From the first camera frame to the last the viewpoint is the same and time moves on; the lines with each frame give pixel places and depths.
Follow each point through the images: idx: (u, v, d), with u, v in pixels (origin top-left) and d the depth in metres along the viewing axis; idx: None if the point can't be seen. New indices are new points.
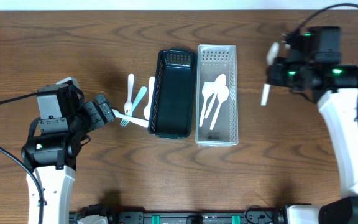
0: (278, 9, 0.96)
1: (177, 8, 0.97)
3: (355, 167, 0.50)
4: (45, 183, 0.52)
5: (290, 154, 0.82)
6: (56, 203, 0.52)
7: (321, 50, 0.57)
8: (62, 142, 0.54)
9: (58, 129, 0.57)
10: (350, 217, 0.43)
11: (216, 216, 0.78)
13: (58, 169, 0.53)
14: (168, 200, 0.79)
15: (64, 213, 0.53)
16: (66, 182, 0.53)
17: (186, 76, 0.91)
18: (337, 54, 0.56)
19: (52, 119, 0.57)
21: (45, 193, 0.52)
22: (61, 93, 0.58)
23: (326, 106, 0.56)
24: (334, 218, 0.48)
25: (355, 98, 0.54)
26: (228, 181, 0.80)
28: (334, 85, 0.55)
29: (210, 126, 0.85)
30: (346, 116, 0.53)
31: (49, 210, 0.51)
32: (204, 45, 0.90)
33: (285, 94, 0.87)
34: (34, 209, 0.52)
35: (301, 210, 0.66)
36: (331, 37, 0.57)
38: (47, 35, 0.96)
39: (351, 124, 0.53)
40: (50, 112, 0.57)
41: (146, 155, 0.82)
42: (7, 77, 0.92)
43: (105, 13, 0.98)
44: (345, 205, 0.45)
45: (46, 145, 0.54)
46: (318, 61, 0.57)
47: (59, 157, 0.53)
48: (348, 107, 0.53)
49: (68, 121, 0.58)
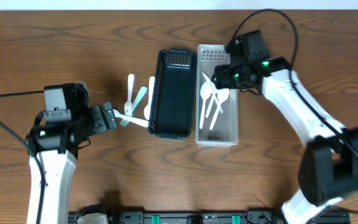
0: (277, 8, 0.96)
1: (177, 8, 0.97)
3: (305, 121, 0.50)
4: (46, 167, 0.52)
5: (290, 154, 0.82)
6: (56, 185, 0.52)
7: (251, 51, 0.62)
8: (65, 130, 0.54)
9: (62, 121, 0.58)
10: (314, 160, 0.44)
11: (216, 216, 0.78)
13: (61, 154, 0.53)
14: (168, 200, 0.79)
15: (64, 196, 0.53)
16: (67, 167, 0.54)
17: (186, 76, 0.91)
18: (265, 51, 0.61)
19: (56, 111, 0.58)
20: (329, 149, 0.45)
21: (46, 175, 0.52)
22: (67, 88, 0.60)
23: (268, 90, 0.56)
24: (307, 176, 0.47)
25: (286, 73, 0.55)
26: (228, 180, 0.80)
28: (268, 73, 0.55)
29: (210, 126, 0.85)
30: (283, 88, 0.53)
31: (50, 192, 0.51)
32: (204, 45, 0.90)
33: None
34: (36, 190, 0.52)
35: (293, 199, 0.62)
36: (255, 38, 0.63)
38: (48, 35, 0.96)
39: (289, 94, 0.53)
40: (55, 104, 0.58)
41: (146, 155, 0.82)
42: (6, 77, 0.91)
43: (105, 13, 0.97)
44: (307, 158, 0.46)
45: (49, 132, 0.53)
46: (252, 60, 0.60)
47: (62, 142, 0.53)
48: (281, 83, 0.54)
49: (73, 114, 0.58)
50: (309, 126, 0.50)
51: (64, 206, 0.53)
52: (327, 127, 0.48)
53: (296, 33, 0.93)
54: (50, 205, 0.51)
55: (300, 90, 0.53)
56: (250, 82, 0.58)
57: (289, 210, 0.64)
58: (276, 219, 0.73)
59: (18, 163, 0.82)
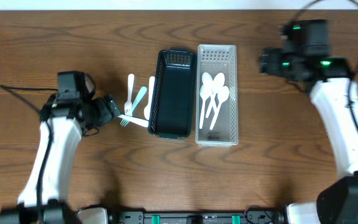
0: (278, 8, 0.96)
1: (177, 7, 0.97)
3: (349, 150, 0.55)
4: (53, 130, 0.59)
5: (290, 154, 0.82)
6: (61, 144, 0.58)
7: (310, 45, 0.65)
8: (74, 107, 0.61)
9: (71, 100, 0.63)
10: (347, 195, 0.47)
11: (216, 216, 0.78)
13: (68, 119, 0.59)
14: (168, 200, 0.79)
15: (66, 156, 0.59)
16: (73, 132, 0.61)
17: (186, 76, 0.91)
18: (326, 46, 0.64)
19: (68, 92, 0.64)
20: None
21: (55, 134, 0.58)
22: (78, 73, 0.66)
23: (321, 96, 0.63)
24: (334, 201, 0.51)
25: (346, 85, 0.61)
26: (228, 180, 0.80)
28: (325, 77, 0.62)
29: (210, 126, 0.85)
30: (339, 104, 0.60)
31: (55, 150, 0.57)
32: (204, 45, 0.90)
33: (285, 94, 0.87)
34: (41, 150, 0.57)
35: (302, 206, 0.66)
36: (320, 29, 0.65)
38: (48, 35, 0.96)
39: (343, 111, 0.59)
40: (66, 86, 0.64)
41: (146, 155, 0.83)
42: (6, 77, 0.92)
43: (105, 13, 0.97)
44: (342, 191, 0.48)
45: (59, 106, 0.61)
46: (308, 54, 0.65)
47: (69, 114, 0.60)
48: (339, 95, 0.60)
49: (81, 98, 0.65)
50: (353, 155, 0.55)
51: (65, 168, 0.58)
52: None
53: None
54: (54, 160, 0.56)
55: (354, 110, 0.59)
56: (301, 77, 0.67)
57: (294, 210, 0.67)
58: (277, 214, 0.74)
59: (18, 163, 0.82)
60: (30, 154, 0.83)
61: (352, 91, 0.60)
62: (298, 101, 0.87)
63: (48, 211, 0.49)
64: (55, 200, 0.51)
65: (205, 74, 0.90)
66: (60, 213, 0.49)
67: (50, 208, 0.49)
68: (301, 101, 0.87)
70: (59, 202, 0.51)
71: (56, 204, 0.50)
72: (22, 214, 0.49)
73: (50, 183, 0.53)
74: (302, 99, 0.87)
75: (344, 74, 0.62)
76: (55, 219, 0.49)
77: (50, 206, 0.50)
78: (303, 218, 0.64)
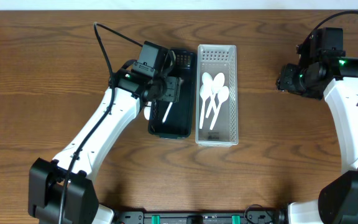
0: (278, 9, 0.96)
1: (177, 8, 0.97)
3: (355, 147, 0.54)
4: (117, 99, 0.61)
5: (290, 154, 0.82)
6: (117, 114, 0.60)
7: (327, 48, 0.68)
8: (143, 84, 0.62)
9: (145, 75, 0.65)
10: (350, 189, 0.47)
11: (216, 216, 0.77)
13: (132, 97, 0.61)
14: (168, 200, 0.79)
15: (116, 131, 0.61)
16: (131, 112, 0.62)
17: (186, 76, 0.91)
18: (342, 52, 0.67)
19: (145, 65, 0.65)
20: None
21: (114, 107, 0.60)
22: (162, 51, 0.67)
23: (332, 93, 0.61)
24: (334, 196, 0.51)
25: None
26: (228, 180, 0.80)
28: (341, 76, 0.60)
29: (210, 126, 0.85)
30: (350, 101, 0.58)
31: (108, 121, 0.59)
32: (204, 45, 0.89)
33: (284, 94, 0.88)
34: (98, 113, 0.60)
35: (302, 205, 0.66)
36: (337, 35, 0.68)
38: (47, 35, 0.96)
39: (353, 107, 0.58)
40: (146, 59, 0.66)
41: (146, 155, 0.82)
42: (6, 76, 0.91)
43: (106, 13, 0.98)
44: (344, 184, 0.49)
45: (131, 79, 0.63)
46: (324, 54, 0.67)
47: (136, 93, 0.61)
48: (352, 94, 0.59)
49: (151, 75, 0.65)
50: None
51: (108, 144, 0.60)
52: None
53: (297, 33, 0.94)
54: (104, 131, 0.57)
55: None
56: (315, 77, 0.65)
57: (296, 210, 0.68)
58: (277, 213, 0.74)
59: (18, 163, 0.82)
60: (30, 154, 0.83)
61: None
62: (298, 101, 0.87)
63: (73, 184, 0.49)
64: (82, 178, 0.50)
65: (206, 74, 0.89)
66: (82, 191, 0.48)
67: (76, 182, 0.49)
68: (301, 101, 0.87)
70: (86, 179, 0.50)
71: (81, 182, 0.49)
72: (50, 174, 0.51)
73: (91, 152, 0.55)
74: (302, 99, 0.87)
75: None
76: (74, 193, 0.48)
77: (77, 179, 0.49)
78: (304, 215, 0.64)
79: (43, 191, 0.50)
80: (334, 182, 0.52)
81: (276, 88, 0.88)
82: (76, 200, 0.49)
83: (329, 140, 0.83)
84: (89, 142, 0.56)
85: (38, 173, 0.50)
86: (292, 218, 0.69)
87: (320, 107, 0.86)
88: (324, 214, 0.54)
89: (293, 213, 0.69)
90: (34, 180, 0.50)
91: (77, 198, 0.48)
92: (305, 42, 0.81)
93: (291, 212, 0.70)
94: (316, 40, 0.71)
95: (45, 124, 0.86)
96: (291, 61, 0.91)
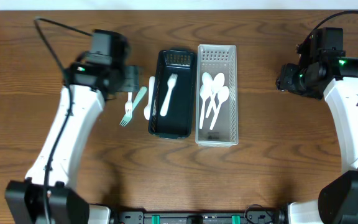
0: (278, 9, 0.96)
1: (177, 8, 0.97)
3: (355, 147, 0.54)
4: (76, 98, 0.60)
5: (290, 154, 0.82)
6: (80, 114, 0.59)
7: (327, 48, 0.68)
8: (100, 74, 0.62)
9: (100, 63, 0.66)
10: (350, 190, 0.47)
11: (216, 216, 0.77)
13: (92, 91, 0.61)
14: (168, 200, 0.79)
15: (84, 128, 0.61)
16: (95, 105, 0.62)
17: (186, 76, 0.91)
18: (342, 52, 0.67)
19: (99, 54, 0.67)
20: None
21: (74, 106, 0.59)
22: (113, 36, 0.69)
23: (332, 93, 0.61)
24: (334, 196, 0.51)
25: None
26: (228, 180, 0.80)
28: (341, 76, 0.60)
29: (210, 126, 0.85)
30: (350, 101, 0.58)
31: (73, 122, 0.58)
32: (204, 45, 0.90)
33: (284, 94, 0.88)
34: (60, 117, 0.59)
35: (301, 205, 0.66)
36: (337, 35, 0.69)
38: (48, 35, 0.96)
39: (353, 107, 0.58)
40: (98, 48, 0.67)
41: (146, 155, 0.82)
42: (6, 76, 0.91)
43: (106, 12, 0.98)
44: (344, 184, 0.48)
45: (86, 71, 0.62)
46: (324, 54, 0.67)
47: (95, 83, 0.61)
48: (352, 94, 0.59)
49: (108, 62, 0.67)
50: None
51: (79, 145, 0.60)
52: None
53: (296, 33, 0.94)
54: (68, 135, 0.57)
55: None
56: (315, 76, 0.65)
57: (296, 211, 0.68)
58: (277, 213, 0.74)
59: (18, 163, 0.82)
60: (30, 154, 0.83)
61: None
62: (298, 101, 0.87)
63: (53, 197, 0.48)
64: (61, 190, 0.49)
65: (171, 78, 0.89)
66: (64, 201, 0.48)
67: (55, 193, 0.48)
68: (301, 101, 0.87)
70: (64, 188, 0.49)
71: (61, 192, 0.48)
72: (28, 193, 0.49)
73: (62, 160, 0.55)
74: (301, 99, 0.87)
75: None
76: (56, 205, 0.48)
77: (56, 191, 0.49)
78: (304, 215, 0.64)
79: (27, 211, 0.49)
80: (335, 181, 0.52)
81: (276, 88, 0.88)
82: (60, 211, 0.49)
83: (329, 140, 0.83)
84: (58, 150, 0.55)
85: (13, 196, 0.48)
86: (292, 219, 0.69)
87: (320, 107, 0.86)
88: (324, 213, 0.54)
89: (293, 213, 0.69)
90: (13, 203, 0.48)
91: (61, 211, 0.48)
92: (304, 42, 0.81)
93: (291, 212, 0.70)
94: (316, 40, 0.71)
95: (45, 124, 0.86)
96: (291, 61, 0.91)
